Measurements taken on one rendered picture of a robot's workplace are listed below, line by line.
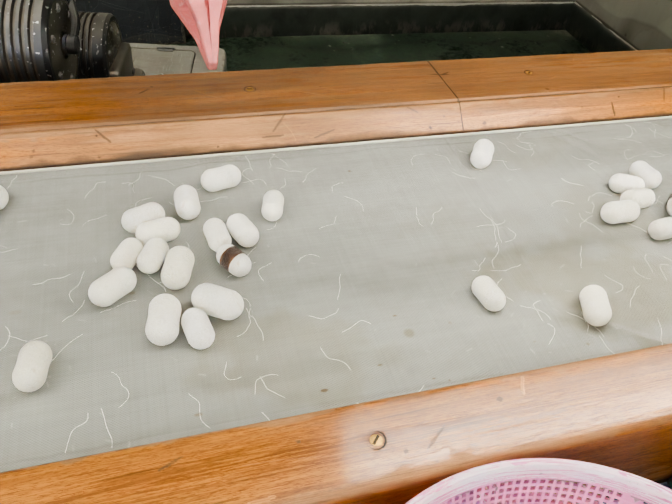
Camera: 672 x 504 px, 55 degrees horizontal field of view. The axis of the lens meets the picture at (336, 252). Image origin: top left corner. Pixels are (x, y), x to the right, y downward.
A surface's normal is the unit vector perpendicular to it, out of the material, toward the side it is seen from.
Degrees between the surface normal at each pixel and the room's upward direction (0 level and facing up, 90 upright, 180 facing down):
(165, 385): 0
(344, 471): 0
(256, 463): 0
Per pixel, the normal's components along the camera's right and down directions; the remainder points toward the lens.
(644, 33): -0.97, 0.08
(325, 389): 0.08, -0.74
